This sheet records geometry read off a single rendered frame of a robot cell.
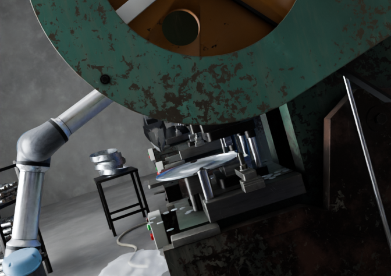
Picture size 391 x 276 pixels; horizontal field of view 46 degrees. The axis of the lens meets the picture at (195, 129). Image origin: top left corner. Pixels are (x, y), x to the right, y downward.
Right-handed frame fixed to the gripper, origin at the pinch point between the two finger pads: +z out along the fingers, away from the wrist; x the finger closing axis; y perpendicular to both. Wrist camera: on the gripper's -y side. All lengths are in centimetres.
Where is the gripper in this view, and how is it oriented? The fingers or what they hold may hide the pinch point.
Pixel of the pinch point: (160, 148)
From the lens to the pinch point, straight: 186.9
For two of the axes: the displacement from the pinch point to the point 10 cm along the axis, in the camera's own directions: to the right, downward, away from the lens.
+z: 2.8, 9.6, 0.6
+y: -0.7, -0.4, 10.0
